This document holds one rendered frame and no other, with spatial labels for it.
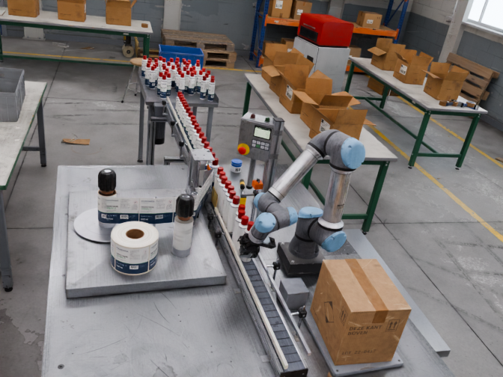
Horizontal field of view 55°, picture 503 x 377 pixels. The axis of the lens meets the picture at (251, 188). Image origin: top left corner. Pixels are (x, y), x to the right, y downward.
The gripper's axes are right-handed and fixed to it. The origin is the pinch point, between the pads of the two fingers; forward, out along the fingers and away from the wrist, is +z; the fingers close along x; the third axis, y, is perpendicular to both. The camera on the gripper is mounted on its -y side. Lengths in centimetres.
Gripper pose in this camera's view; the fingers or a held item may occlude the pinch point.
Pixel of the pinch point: (248, 255)
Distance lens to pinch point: 223.4
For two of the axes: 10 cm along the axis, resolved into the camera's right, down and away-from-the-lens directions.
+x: 1.9, 8.6, -4.8
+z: -2.7, 5.2, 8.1
